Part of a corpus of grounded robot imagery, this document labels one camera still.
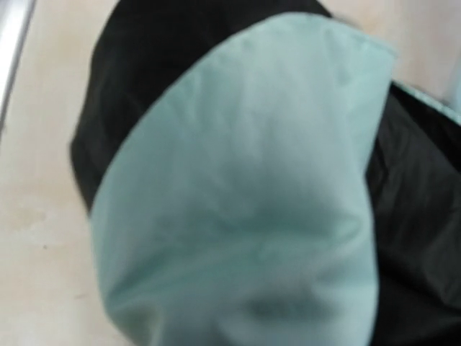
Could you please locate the mint green folding umbrella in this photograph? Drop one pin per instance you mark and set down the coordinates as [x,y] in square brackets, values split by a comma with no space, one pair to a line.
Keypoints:
[253,175]

